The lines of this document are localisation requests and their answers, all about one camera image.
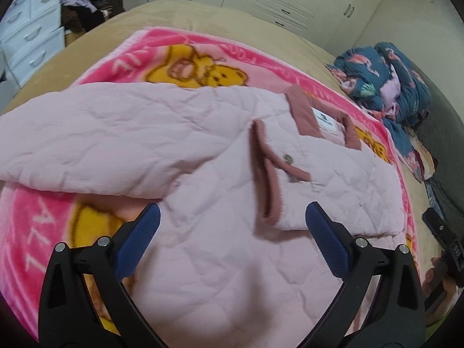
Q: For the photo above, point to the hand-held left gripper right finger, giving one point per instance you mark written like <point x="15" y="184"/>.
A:
<point x="326" y="239"/>

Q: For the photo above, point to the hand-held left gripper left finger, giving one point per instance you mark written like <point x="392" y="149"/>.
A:
<point x="139" y="239"/>

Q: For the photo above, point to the pink quilted jacket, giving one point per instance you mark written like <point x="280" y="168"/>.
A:
<point x="217" y="261"/>

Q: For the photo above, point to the red and yellow blanket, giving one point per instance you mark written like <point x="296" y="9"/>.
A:
<point x="424" y="159"/>

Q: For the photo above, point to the grey padded headboard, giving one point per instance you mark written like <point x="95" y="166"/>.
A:
<point x="446" y="123"/>

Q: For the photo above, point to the blue flamingo print quilt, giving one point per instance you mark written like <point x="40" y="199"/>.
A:
<point x="402" y="76"/>

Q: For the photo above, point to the pink printed blanket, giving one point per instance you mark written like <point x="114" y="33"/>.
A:
<point x="253" y="61"/>

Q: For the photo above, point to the white drawer chest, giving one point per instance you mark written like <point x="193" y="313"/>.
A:
<point x="29" y="43"/>

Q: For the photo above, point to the bed with beige cover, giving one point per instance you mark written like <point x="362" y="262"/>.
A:
<point x="199" y="18"/>

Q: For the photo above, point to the purple cloth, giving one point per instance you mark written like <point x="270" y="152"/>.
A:
<point x="78" y="0"/>

